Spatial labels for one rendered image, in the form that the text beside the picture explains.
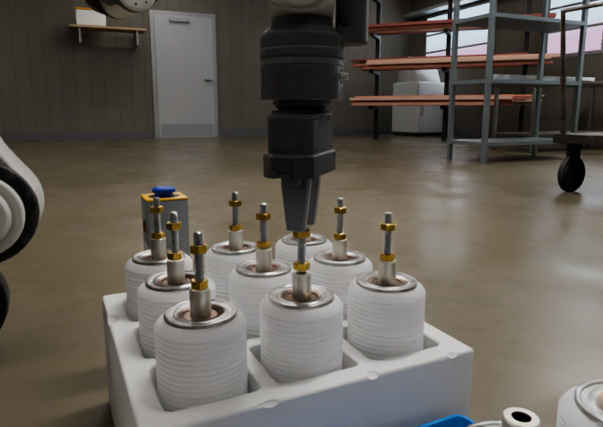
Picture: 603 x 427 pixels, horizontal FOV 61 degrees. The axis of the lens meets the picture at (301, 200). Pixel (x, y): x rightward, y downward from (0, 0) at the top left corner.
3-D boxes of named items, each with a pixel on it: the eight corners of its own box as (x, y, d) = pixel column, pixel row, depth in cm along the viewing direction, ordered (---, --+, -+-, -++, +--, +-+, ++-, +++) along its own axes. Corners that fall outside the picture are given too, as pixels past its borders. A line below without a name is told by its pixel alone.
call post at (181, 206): (155, 373, 92) (146, 202, 86) (148, 356, 98) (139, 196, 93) (195, 364, 95) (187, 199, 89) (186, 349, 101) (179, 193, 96)
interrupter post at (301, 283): (313, 302, 58) (313, 274, 58) (292, 304, 58) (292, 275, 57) (310, 295, 60) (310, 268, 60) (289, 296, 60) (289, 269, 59)
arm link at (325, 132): (282, 165, 64) (281, 66, 62) (358, 168, 61) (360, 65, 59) (240, 178, 52) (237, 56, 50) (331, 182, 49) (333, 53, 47)
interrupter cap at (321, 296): (341, 309, 56) (342, 303, 56) (273, 314, 55) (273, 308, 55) (326, 286, 63) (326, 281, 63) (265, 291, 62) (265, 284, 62)
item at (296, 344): (350, 460, 58) (353, 309, 55) (266, 471, 57) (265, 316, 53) (330, 412, 68) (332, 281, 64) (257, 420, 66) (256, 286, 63)
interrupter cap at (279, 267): (245, 261, 74) (245, 257, 74) (296, 265, 72) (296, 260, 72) (228, 278, 67) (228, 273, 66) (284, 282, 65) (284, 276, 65)
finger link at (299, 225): (283, 229, 57) (283, 173, 56) (310, 230, 56) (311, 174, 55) (278, 231, 55) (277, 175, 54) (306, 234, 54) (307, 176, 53)
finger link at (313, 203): (318, 225, 58) (318, 171, 57) (292, 223, 59) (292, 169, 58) (322, 222, 60) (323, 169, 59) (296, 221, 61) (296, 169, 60)
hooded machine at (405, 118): (444, 135, 971) (448, 55, 945) (415, 136, 945) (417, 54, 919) (418, 134, 1046) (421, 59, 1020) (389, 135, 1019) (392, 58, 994)
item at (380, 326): (417, 443, 61) (423, 300, 58) (339, 430, 64) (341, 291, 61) (422, 400, 70) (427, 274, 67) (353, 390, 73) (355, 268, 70)
